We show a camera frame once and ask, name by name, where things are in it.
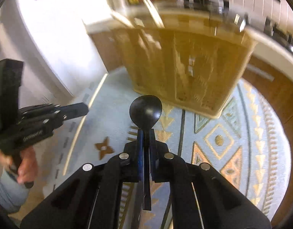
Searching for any black spoon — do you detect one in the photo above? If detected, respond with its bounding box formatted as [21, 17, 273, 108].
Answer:
[129, 95, 162, 211]

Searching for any person's left hand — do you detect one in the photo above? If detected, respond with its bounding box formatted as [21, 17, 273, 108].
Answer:
[0, 146, 38, 184]

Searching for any patterned light blue tablecloth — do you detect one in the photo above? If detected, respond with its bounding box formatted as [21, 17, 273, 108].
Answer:
[41, 66, 292, 229]

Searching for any yellow plastic utensil basket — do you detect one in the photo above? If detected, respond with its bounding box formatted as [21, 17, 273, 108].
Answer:
[111, 8, 256, 118]

